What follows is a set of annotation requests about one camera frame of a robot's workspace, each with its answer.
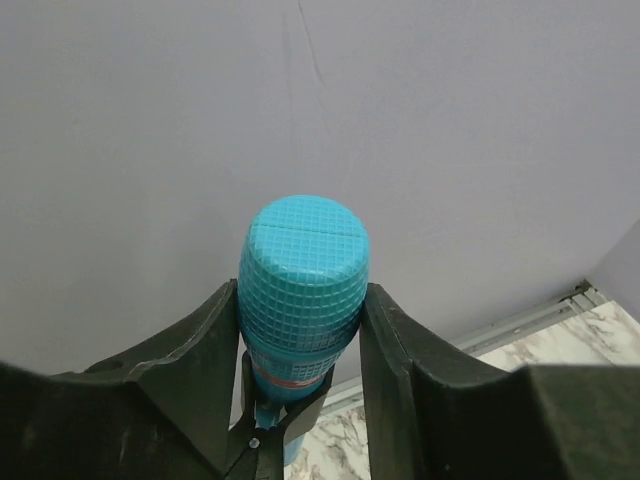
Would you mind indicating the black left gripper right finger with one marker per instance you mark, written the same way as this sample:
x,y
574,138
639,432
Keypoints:
x,y
435,412

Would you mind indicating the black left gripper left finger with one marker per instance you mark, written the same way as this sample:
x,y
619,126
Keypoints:
x,y
159,410

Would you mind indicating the black stand with blue mic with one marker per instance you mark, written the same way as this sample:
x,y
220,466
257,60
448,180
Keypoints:
x,y
257,453

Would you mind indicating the blue handheld microphone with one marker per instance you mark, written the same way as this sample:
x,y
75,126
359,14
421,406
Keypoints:
x,y
303,276

